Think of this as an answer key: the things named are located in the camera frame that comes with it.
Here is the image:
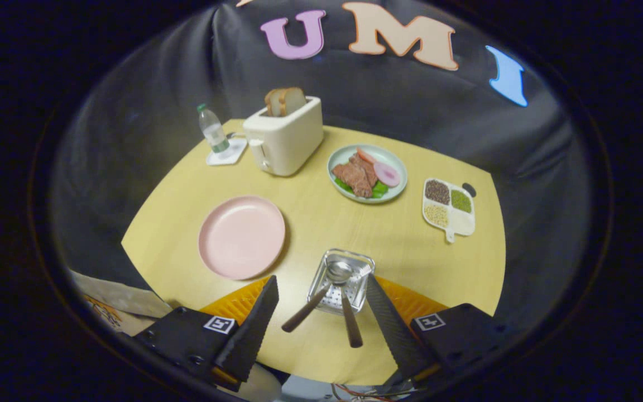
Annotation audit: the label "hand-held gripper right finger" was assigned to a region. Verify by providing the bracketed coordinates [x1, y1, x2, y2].
[366, 274, 515, 389]

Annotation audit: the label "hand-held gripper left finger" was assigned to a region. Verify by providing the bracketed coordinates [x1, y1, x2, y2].
[135, 275, 280, 391]

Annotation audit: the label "wooden handled metal fork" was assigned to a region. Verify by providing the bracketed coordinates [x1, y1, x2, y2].
[341, 265, 372, 348]

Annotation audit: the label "wooden handled metal spoon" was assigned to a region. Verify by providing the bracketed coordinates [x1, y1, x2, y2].
[282, 261, 353, 333]

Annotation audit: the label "perforated square metal tray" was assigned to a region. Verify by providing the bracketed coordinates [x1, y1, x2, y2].
[307, 249, 376, 316]

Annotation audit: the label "pink round plate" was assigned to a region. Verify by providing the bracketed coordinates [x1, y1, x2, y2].
[198, 195, 286, 281]

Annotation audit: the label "pile of pale yellow beans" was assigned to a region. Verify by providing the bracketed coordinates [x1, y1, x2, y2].
[424, 204, 449, 227]

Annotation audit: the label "white printed bag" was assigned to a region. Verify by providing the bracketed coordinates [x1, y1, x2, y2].
[70, 271, 172, 336]

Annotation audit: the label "white divided dish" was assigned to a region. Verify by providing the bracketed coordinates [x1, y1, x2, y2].
[423, 178, 476, 243]

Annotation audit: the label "green lettuce leaf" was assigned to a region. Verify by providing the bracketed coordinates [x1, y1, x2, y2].
[334, 178, 389, 200]

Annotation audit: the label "pale green plate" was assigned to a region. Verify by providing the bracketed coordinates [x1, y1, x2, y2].
[327, 144, 408, 204]

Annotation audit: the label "pile of dark brown beans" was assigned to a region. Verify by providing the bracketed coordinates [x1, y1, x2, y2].
[425, 180, 450, 205]

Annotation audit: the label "pink ham slice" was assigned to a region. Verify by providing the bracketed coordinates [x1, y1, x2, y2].
[373, 162, 401, 188]

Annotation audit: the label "brown meat slices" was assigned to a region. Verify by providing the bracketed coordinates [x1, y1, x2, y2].
[332, 154, 379, 198]

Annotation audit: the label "white square coaster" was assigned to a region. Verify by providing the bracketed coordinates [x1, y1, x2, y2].
[206, 137, 248, 166]

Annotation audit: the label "cream white toaster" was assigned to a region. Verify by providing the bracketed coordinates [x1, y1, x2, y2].
[243, 96, 324, 177]

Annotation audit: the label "clear plastic water bottle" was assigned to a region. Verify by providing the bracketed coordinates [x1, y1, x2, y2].
[197, 103, 231, 154]

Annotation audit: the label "toast bread slice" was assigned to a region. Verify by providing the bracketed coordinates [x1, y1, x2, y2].
[277, 87, 307, 116]
[265, 89, 287, 117]

